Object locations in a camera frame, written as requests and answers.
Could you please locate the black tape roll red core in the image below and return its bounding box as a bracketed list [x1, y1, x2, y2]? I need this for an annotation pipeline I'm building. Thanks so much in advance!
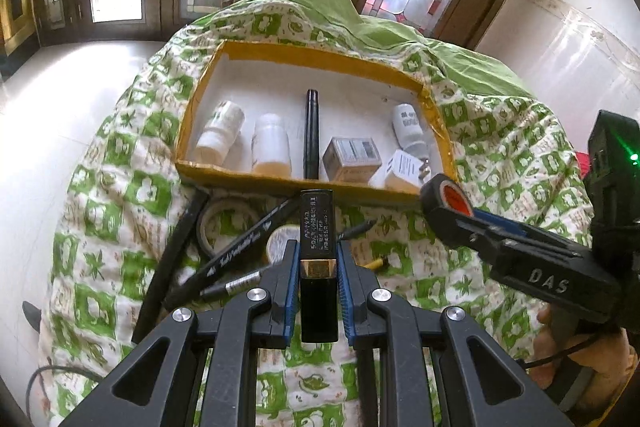
[421, 173, 474, 228]

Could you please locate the yellow handled cutter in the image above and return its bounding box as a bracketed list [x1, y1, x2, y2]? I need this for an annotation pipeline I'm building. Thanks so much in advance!
[339, 218, 387, 269]

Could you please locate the black marker white script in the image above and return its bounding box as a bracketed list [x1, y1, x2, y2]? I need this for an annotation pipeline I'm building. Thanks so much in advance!
[303, 89, 321, 181]
[162, 199, 301, 308]

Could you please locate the long thick black pen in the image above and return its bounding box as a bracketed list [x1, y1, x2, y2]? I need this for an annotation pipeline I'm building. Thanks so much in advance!
[131, 192, 211, 345]

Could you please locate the small grey carton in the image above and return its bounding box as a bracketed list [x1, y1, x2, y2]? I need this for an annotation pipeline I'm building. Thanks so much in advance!
[322, 137, 383, 182]

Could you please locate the grey tape roll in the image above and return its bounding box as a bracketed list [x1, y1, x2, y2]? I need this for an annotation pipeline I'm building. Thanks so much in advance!
[196, 199, 261, 258]

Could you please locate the large white plastic bottle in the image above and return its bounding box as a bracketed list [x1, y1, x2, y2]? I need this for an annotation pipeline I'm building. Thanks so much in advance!
[250, 113, 292, 178]

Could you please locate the green white printed blanket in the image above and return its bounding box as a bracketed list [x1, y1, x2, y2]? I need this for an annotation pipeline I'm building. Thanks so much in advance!
[37, 0, 601, 427]

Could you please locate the dark object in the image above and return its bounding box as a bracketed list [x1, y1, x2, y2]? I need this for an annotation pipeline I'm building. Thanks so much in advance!
[21, 301, 45, 334]

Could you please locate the person's right hand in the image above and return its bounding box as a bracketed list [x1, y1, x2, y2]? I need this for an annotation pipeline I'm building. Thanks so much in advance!
[532, 304, 638, 388]

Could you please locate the white plug charger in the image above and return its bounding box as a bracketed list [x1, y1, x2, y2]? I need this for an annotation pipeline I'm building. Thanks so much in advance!
[370, 149, 433, 190]

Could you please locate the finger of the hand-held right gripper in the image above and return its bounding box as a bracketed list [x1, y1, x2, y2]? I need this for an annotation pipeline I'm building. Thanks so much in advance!
[470, 206, 592, 261]
[422, 206, 506, 264]

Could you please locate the thin black white-label pen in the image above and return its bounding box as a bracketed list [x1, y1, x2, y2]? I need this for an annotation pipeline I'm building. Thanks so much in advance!
[200, 269, 263, 300]

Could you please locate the small white green-label bottle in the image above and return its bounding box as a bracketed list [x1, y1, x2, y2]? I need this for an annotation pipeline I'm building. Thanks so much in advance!
[195, 101, 245, 165]

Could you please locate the black lipstick tube gold band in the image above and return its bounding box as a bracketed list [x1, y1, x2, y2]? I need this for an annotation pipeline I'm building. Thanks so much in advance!
[299, 189, 338, 343]

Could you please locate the yellow tape roll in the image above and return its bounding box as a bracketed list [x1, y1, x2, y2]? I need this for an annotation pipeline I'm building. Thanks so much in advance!
[266, 224, 301, 265]

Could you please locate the yellow framed glass door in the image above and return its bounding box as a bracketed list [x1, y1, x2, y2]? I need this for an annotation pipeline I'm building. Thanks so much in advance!
[0, 0, 41, 58]

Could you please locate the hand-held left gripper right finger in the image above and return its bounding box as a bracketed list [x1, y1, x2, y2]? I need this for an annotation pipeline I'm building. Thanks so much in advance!
[336, 241, 576, 427]

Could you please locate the yellow cardboard box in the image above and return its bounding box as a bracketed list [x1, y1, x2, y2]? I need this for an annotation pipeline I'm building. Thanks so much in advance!
[173, 39, 458, 198]

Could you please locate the white bottle grey label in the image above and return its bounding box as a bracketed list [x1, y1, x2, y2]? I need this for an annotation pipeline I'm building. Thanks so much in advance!
[391, 103, 426, 152]

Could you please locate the plain green sheet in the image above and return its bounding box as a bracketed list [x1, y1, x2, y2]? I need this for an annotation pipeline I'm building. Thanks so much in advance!
[220, 0, 541, 98]

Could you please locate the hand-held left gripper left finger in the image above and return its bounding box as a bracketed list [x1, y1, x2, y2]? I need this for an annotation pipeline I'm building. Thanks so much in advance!
[60, 239, 301, 427]

